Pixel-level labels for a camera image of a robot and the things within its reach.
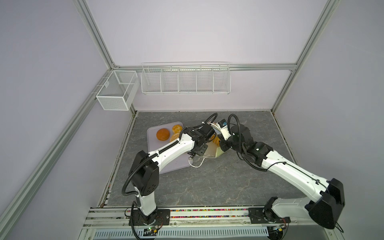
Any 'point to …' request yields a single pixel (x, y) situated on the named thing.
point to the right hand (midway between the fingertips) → (219, 135)
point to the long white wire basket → (186, 78)
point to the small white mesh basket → (118, 90)
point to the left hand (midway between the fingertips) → (197, 150)
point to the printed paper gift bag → (213, 151)
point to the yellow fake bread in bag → (216, 139)
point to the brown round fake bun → (163, 134)
